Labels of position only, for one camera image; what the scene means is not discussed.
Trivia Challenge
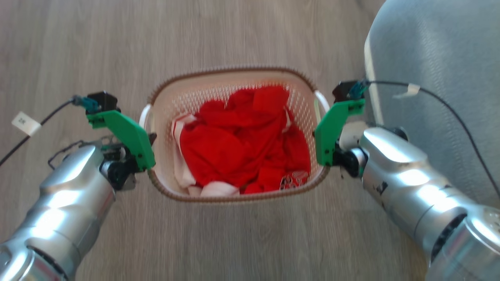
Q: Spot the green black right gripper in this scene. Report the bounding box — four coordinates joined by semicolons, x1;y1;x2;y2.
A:
314;99;368;178

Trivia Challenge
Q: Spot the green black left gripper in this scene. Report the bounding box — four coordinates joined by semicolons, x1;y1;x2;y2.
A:
87;110;157;191

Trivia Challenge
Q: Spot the beige plastic laundry basket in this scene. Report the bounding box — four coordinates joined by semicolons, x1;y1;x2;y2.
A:
139;67;331;203

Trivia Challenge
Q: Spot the red white patterned cloth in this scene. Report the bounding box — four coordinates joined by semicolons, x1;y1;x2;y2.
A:
280;171;309;190

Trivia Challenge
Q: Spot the red garment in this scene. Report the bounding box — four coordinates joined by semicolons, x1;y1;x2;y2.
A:
180;86;312;195

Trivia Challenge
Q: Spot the grey fabric sofa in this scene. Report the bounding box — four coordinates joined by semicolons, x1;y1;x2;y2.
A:
364;0;500;210

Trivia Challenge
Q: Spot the white paper cable tag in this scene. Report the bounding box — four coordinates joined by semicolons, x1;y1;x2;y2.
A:
393;84;421;99
12;112;42;137

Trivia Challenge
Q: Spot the thin black cable loop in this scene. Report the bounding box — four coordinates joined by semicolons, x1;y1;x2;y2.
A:
48;140;103;170

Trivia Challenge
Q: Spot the black cable with teal plug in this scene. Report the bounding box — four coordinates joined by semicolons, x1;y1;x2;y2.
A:
349;79;500;197
0;95;100;166

